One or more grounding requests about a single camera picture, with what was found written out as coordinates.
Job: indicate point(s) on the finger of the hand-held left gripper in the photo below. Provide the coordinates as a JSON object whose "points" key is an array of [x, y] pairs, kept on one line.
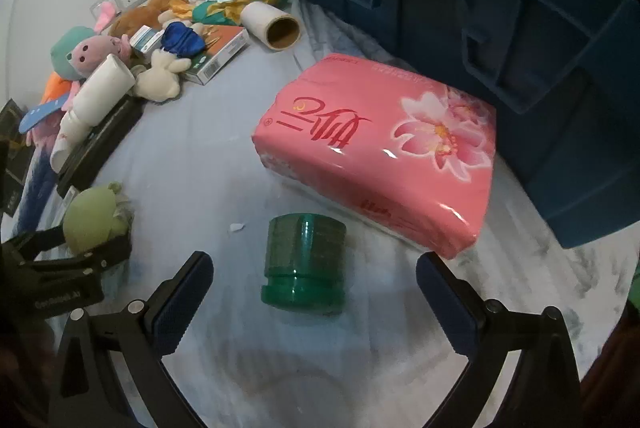
{"points": [[35, 242], [95, 258]]}

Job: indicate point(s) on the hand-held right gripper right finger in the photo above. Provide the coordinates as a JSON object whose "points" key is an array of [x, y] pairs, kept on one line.
{"points": [[447, 308]]}

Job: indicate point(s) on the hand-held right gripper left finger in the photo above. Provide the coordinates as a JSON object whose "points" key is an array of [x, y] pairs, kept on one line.
{"points": [[182, 308]]}

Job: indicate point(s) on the green plush toy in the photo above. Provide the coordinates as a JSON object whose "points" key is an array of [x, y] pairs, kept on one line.
{"points": [[92, 213]]}

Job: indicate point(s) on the green plastic jar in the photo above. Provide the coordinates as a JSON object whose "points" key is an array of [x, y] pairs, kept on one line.
{"points": [[305, 258]]}

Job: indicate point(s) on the pink tissue pack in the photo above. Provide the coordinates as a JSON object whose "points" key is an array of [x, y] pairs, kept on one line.
{"points": [[360, 143]]}

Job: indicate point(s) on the dark blue fuzzy cloth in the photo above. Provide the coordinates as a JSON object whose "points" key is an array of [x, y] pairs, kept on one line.
{"points": [[37, 193]]}

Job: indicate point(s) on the white paper scrap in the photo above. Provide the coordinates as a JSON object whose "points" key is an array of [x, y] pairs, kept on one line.
{"points": [[236, 228]]}

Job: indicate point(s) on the black flat case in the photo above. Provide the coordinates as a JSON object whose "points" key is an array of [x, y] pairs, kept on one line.
{"points": [[100, 143]]}

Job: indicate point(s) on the orange plush toy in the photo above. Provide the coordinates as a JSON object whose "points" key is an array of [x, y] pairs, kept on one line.
{"points": [[52, 88]]}

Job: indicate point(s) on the teal plush toy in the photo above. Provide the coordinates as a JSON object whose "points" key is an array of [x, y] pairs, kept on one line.
{"points": [[65, 53]]}

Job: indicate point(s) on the white plush toy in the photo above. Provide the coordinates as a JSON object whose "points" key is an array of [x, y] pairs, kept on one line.
{"points": [[160, 75]]}

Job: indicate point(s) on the pink pig plush toy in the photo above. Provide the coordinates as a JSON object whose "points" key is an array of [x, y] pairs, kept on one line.
{"points": [[92, 50]]}

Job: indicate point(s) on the small white teal box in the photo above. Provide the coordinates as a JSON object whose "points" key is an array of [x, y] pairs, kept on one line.
{"points": [[146, 39]]}

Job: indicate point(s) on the small pink plush toy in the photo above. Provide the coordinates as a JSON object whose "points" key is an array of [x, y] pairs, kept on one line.
{"points": [[105, 14]]}

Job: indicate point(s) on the green white carton box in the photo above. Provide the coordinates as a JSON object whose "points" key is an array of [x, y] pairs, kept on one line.
{"points": [[222, 50]]}

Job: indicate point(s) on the brown plush toy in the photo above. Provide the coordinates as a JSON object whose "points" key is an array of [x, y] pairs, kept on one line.
{"points": [[145, 10]]}

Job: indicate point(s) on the white paper roll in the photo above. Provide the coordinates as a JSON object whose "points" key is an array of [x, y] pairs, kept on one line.
{"points": [[260, 20]]}

